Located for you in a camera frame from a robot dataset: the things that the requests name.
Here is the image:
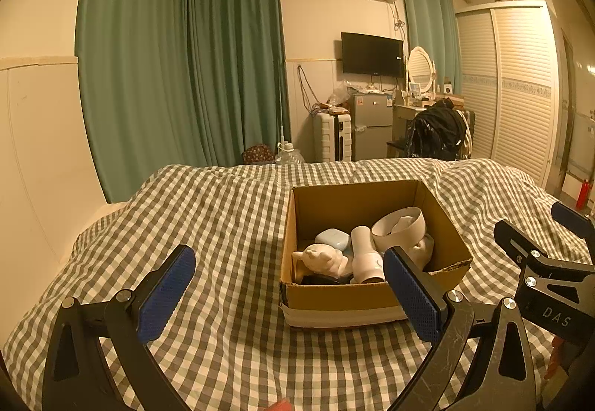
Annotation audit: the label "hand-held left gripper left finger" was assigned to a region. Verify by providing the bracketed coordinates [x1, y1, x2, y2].
[42, 245, 197, 411]

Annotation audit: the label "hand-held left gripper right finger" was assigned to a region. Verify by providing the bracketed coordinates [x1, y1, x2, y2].
[382, 246, 542, 411]

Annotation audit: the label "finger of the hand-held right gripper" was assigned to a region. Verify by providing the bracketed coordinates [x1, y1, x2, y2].
[493, 220, 595, 282]
[551, 202, 595, 251]

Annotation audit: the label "white round plug-in device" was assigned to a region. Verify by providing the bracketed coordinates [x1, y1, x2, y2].
[350, 226, 386, 285]

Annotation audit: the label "clear tape roll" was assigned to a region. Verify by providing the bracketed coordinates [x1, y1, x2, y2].
[371, 207, 427, 254]

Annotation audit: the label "brown cardboard box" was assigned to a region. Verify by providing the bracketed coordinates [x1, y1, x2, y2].
[279, 180, 474, 328]

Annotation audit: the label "white figurine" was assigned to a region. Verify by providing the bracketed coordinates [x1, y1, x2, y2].
[292, 244, 355, 284]

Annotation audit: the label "light blue earbuds case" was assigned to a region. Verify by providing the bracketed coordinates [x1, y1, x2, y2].
[315, 228, 353, 254]

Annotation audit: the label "person's right hand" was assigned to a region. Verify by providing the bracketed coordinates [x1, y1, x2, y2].
[544, 337, 565, 381]

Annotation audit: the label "red fire extinguisher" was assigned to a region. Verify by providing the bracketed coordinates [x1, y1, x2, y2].
[575, 179, 592, 210]

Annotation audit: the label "white crumpled plastic bag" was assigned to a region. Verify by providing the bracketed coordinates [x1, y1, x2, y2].
[409, 234, 435, 270]

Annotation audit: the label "black jacket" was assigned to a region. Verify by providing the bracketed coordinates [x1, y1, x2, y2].
[406, 98, 468, 160]

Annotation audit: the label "white slatted wardrobe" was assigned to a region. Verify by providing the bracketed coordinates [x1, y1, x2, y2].
[454, 0, 561, 191]

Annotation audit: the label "brown patterned bag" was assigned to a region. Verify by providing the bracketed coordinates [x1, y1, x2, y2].
[242, 144, 276, 165]

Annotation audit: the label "small silver fridge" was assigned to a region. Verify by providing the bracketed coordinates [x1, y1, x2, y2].
[350, 93, 395, 162]

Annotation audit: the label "white suitcase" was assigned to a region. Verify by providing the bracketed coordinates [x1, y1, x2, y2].
[313, 111, 351, 162]

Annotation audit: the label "wooden dressing table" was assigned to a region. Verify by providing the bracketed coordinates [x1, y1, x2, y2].
[393, 93, 466, 147]

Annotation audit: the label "clear water jug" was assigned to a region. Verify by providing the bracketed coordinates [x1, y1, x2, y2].
[275, 142, 305, 165]

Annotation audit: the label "white oval mirror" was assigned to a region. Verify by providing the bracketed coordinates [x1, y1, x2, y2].
[406, 46, 438, 96]

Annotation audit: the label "wide green curtain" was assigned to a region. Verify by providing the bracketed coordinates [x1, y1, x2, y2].
[74, 0, 286, 203]

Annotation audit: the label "narrow green curtain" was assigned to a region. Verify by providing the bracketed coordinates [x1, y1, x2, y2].
[401, 0, 463, 96]

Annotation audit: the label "wall cables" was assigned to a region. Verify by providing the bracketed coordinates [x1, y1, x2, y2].
[297, 65, 321, 114]

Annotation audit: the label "black wall television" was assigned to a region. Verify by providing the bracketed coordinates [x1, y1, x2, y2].
[341, 32, 404, 78]

